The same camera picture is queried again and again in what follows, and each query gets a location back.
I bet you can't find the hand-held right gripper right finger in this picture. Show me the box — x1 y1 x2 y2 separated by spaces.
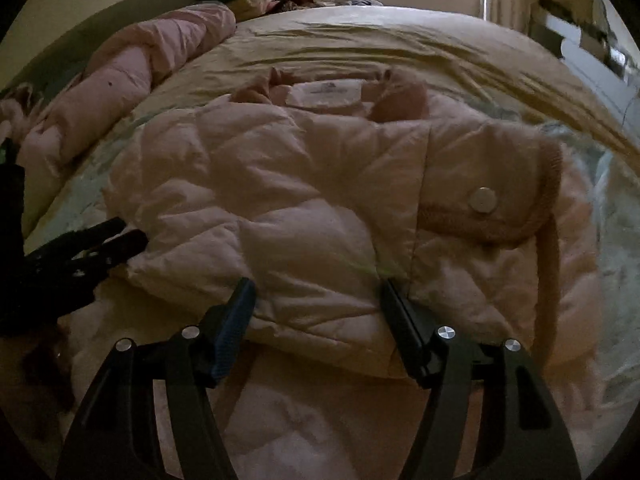
381 280 583 480

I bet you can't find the white dressing table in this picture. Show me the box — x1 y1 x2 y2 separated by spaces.
532 0 640 126

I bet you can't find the pink quilted jacket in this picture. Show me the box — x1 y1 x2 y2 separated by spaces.
65 67 608 480

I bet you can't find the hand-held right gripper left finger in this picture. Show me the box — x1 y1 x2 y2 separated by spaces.
55 277 257 480

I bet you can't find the rolled pink duvet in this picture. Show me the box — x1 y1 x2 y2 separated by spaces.
0 2 236 233

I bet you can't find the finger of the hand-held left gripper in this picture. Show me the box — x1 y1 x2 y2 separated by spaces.
27 217 127 271
65 230 149 281

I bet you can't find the green padded headboard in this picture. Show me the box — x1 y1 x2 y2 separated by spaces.
0 0 201 96

